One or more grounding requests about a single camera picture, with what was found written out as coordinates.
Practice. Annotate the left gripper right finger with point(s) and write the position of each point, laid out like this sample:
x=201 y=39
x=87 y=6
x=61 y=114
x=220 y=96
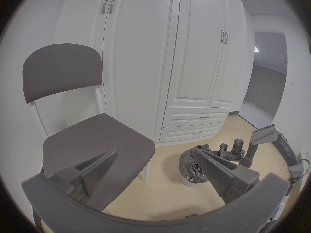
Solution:
x=226 y=176

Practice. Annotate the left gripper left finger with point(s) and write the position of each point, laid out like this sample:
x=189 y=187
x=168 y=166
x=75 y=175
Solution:
x=92 y=176

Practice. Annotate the black plastic bag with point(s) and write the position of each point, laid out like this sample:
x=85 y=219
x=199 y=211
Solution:
x=189 y=161

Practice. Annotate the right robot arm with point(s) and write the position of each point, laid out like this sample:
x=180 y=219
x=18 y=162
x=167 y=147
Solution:
x=263 y=136

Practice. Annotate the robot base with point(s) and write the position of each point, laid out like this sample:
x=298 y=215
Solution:
x=284 y=207

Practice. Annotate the white trash bin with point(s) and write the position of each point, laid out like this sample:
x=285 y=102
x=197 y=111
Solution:
x=192 y=184

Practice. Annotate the white chair dark grey seat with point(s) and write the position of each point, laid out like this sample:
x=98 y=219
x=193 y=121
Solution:
x=92 y=137

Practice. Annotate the grey curtain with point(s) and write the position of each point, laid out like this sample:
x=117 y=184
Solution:
x=267 y=91

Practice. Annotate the white wardrobe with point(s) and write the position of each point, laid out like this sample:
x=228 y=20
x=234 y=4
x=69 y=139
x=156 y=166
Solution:
x=145 y=57

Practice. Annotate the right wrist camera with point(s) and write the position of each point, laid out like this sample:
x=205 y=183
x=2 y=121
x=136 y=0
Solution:
x=224 y=147

